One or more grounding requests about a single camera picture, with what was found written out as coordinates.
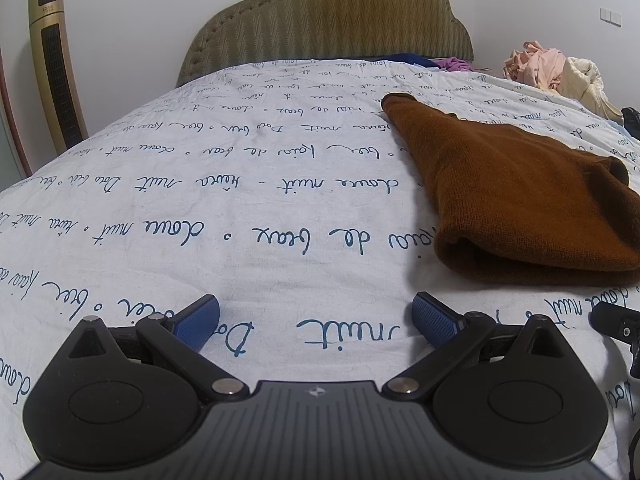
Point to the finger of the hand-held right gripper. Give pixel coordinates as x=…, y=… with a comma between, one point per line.
x=612, y=322

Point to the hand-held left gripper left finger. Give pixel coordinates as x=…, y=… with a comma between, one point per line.
x=197, y=320

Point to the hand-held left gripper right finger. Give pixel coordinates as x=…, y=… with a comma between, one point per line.
x=435, y=317

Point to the brown sweater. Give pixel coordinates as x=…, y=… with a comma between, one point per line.
x=500, y=185

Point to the white printed bed sheet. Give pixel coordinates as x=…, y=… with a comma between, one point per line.
x=200, y=185

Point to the black cloth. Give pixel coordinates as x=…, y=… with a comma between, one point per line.
x=632, y=121

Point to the purple cloth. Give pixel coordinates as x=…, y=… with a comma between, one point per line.
x=452, y=64

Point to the dark blue cloth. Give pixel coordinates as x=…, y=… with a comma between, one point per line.
x=405, y=58

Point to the gold tower fan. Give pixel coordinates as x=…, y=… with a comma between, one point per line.
x=55, y=70

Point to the olive padded headboard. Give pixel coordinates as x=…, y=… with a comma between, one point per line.
x=325, y=15

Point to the white wall switch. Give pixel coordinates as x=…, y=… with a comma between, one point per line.
x=610, y=16

